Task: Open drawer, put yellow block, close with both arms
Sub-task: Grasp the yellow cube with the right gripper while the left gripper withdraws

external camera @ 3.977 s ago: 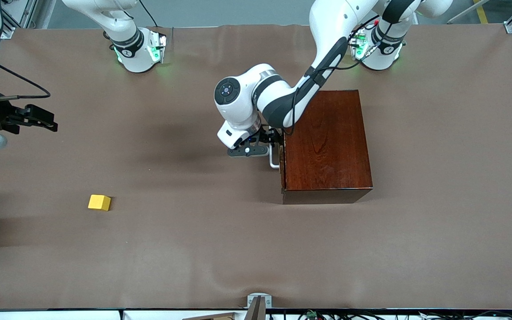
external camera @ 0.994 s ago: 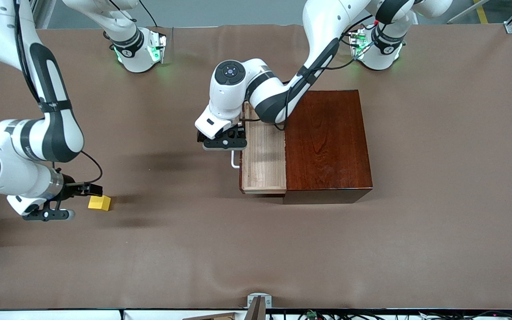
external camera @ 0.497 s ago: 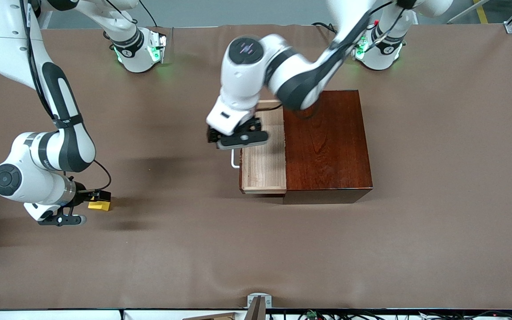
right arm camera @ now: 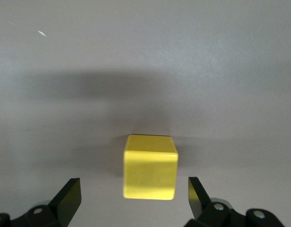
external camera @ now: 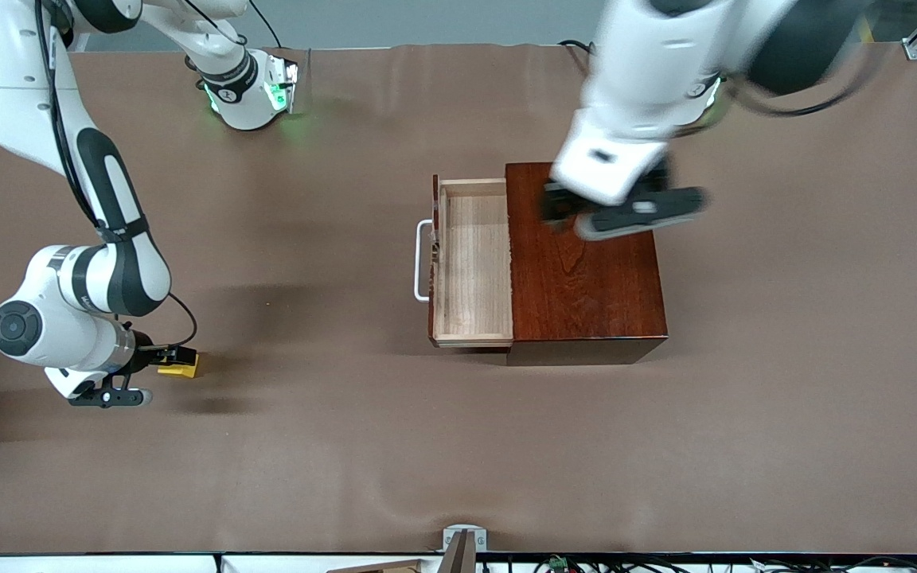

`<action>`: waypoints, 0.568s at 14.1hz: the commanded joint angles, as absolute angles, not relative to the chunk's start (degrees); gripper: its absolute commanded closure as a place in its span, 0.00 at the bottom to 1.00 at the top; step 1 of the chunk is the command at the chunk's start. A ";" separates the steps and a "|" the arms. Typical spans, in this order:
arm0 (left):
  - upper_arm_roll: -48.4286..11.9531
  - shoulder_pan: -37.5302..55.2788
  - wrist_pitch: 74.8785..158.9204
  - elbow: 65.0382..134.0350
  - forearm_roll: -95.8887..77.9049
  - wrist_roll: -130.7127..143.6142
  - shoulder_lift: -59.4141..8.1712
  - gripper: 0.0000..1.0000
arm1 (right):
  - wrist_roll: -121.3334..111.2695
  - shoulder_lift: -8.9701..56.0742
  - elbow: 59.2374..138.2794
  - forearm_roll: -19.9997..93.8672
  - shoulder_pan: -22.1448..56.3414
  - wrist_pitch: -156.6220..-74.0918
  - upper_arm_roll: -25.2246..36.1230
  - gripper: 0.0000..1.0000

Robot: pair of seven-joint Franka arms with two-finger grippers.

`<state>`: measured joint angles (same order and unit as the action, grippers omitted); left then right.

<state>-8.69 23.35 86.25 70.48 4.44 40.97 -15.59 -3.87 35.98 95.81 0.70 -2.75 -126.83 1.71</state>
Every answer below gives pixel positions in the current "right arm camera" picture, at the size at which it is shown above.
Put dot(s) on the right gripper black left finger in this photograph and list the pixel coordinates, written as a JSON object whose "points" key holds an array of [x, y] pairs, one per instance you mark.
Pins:
{"points": [[65, 203]]}

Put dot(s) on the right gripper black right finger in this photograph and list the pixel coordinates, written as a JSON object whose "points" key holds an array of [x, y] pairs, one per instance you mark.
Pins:
{"points": [[202, 208]]}

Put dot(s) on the yellow wooden block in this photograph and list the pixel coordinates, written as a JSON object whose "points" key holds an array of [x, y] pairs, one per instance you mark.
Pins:
{"points": [[150, 175]]}

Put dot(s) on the brown table cover sheet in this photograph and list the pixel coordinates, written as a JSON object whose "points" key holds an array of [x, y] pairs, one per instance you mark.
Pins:
{"points": [[88, 59]]}

